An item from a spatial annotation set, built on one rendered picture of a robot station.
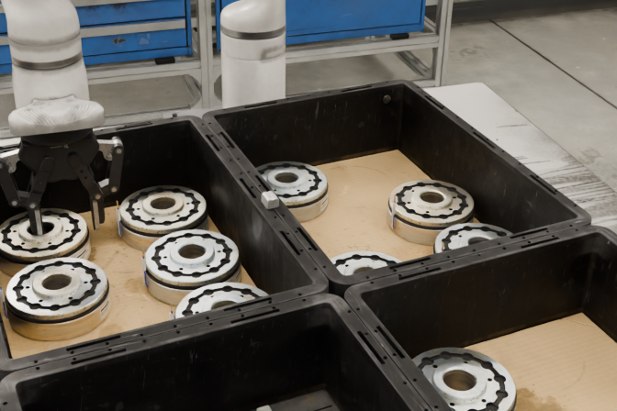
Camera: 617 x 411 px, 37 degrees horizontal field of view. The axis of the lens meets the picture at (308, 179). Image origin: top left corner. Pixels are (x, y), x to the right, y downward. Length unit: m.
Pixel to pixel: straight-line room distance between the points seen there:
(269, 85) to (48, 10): 0.46
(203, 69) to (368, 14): 0.58
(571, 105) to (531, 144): 1.93
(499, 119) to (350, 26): 1.45
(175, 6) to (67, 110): 2.00
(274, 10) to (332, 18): 1.81
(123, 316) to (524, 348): 0.41
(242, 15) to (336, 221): 0.33
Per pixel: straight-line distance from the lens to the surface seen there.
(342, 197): 1.18
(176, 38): 2.96
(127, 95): 3.50
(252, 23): 1.28
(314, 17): 3.05
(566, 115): 3.48
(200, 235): 1.05
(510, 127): 1.70
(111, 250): 1.09
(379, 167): 1.25
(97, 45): 2.92
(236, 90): 1.32
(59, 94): 0.96
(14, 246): 1.07
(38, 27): 0.94
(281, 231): 0.92
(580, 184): 1.54
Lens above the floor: 1.43
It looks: 30 degrees down
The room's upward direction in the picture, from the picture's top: 1 degrees clockwise
